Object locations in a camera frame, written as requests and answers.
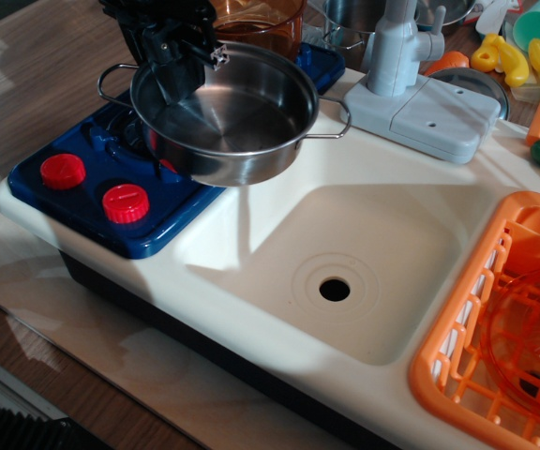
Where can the red stove knob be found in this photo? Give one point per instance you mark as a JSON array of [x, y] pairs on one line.
[[125, 204], [62, 172]]

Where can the blue toy stove top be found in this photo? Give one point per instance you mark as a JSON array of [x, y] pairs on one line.
[[133, 174]]

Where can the stainless steel pan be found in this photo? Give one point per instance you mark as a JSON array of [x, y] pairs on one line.
[[243, 126]]

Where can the steel bowl in background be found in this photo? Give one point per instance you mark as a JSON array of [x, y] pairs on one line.
[[456, 13]]

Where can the steel lid behind faucet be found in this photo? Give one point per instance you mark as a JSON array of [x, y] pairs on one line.
[[476, 81]]

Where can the yellow toy banana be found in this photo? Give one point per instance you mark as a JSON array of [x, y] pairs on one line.
[[494, 52]]

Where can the red stove knob left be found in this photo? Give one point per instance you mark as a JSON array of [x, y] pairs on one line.
[[62, 172]]

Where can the red stove knob right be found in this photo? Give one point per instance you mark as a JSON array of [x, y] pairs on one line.
[[125, 204]]

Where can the cream toy sink unit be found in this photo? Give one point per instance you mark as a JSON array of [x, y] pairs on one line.
[[320, 285]]

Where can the orange dish rack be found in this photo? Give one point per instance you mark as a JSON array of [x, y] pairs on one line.
[[449, 374]]

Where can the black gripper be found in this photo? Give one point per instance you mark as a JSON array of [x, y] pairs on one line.
[[176, 54]]

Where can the orange transparent pot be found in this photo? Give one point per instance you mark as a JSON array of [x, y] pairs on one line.
[[275, 25]]

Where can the orange transparent lid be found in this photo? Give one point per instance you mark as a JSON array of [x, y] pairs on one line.
[[510, 340]]

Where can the orange toy carrot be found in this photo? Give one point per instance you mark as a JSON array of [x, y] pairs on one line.
[[452, 59]]

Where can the grey toy faucet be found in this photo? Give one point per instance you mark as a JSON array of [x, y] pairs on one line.
[[394, 101]]

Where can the steel pot in background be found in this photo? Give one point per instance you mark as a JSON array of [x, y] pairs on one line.
[[346, 25]]

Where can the black object bottom left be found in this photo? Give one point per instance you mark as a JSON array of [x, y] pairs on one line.
[[20, 431]]

